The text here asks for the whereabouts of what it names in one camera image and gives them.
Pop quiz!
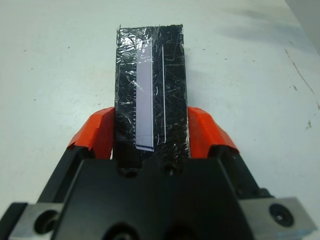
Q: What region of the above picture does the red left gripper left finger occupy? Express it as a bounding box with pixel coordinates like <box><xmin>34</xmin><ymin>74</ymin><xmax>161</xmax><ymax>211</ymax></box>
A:
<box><xmin>37</xmin><ymin>106</ymin><xmax>116</xmax><ymax>204</ymax></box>

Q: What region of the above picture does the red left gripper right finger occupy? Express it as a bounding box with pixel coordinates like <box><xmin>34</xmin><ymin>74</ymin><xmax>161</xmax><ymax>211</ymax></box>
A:
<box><xmin>187</xmin><ymin>106</ymin><xmax>261</xmax><ymax>200</ymax></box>

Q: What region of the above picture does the black box lid white stripe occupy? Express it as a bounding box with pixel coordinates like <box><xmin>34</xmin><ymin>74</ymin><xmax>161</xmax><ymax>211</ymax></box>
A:
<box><xmin>112</xmin><ymin>23</ymin><xmax>192</xmax><ymax>166</ymax></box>

